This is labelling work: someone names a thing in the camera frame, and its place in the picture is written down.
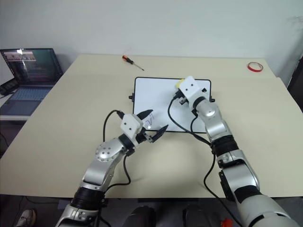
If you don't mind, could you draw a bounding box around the black-framed whiteboard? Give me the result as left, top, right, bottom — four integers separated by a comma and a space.
128, 77, 216, 134

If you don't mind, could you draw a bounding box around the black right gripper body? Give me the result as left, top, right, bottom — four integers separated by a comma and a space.
176, 91, 190, 106

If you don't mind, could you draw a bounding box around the black device beside laptop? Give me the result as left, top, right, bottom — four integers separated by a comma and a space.
0, 79, 19, 96

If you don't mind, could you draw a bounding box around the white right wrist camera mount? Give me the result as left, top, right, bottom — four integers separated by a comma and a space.
178, 76, 205, 105

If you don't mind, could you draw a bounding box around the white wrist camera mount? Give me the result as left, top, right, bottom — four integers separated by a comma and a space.
120, 114, 145, 148
178, 76, 205, 105

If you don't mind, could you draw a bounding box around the red tape roll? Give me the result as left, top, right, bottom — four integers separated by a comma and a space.
247, 61, 264, 73

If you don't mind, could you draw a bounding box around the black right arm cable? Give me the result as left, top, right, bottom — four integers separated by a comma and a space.
168, 94, 240, 227

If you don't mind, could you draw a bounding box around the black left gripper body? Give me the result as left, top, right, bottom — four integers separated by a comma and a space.
135, 127, 153, 144

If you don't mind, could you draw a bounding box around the orange-handled screwdriver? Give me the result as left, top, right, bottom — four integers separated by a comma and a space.
121, 55, 145, 71

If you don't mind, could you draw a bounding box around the dark rounded shape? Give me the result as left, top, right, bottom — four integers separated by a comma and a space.
127, 205, 157, 227
182, 204, 212, 227

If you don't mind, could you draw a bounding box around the open laptop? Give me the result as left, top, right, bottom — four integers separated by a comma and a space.
0, 48, 64, 117

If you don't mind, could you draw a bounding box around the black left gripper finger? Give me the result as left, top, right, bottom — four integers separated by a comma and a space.
151, 124, 169, 144
137, 109, 153, 124

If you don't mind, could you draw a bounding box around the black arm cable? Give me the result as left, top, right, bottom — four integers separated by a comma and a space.
103, 109, 132, 186
168, 94, 240, 227

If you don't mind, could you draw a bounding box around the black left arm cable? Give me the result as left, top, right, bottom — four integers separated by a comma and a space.
103, 109, 132, 186

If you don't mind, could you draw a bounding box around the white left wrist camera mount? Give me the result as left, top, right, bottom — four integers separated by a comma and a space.
120, 114, 145, 148

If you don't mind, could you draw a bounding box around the white sneaker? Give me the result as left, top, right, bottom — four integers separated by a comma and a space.
14, 209, 37, 227

